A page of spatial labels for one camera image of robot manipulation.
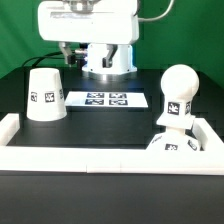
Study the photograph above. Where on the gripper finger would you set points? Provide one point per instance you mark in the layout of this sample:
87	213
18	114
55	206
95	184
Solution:
107	60
67	52

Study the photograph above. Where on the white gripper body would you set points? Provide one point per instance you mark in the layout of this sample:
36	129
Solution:
110	22

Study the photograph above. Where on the white lamp shade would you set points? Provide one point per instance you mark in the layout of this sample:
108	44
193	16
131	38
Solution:
45	95

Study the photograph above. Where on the white lamp bulb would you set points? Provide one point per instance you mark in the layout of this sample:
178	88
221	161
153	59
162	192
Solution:
179	85

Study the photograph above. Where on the white lamp base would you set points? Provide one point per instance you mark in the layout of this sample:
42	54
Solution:
174	138

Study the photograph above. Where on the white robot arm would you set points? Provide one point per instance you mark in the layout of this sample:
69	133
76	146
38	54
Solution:
122	62

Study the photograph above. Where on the white marker sheet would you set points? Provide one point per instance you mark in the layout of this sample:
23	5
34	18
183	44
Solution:
106	99

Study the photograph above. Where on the white U-shaped frame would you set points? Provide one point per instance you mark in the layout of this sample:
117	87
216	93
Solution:
208	161

